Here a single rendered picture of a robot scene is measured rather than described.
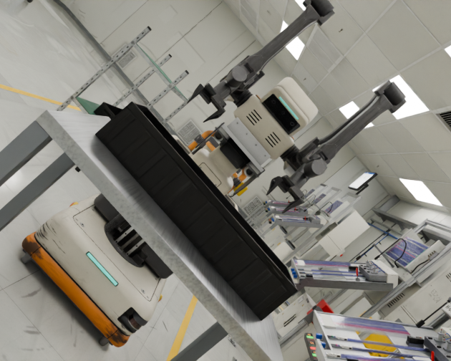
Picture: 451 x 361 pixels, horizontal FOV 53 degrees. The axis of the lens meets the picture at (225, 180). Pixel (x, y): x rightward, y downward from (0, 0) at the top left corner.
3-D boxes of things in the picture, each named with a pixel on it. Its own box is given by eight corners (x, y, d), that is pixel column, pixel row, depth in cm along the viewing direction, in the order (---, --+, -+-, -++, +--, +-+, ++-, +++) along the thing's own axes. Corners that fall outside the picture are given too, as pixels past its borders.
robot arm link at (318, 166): (324, 167, 177) (310, 150, 176) (341, 160, 166) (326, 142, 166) (306, 188, 172) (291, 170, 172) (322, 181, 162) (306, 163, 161)
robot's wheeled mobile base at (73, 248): (67, 216, 258) (100, 188, 256) (142, 298, 263) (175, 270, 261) (12, 246, 191) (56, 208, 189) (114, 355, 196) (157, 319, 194)
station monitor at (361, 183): (354, 190, 672) (376, 172, 669) (346, 188, 730) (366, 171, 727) (360, 197, 672) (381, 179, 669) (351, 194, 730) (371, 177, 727)
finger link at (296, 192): (291, 216, 162) (306, 199, 166) (278, 201, 161) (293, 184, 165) (282, 218, 168) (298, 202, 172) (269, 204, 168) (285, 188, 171)
